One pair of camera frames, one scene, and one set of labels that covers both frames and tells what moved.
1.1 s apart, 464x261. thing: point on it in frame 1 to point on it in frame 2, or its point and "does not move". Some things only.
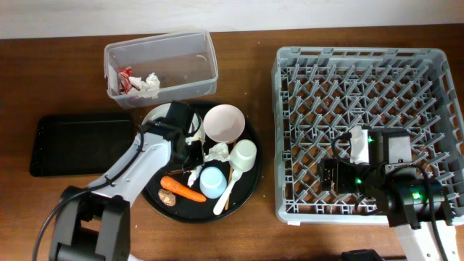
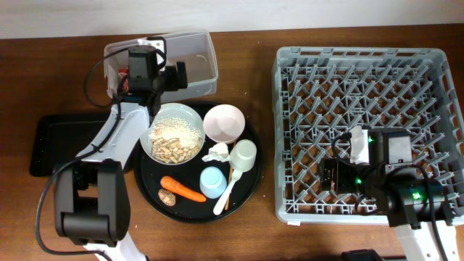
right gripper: [325, 174] does not move
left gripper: [196, 147] to [175, 83]
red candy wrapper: [124, 76] does not move
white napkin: [219, 152] does not move
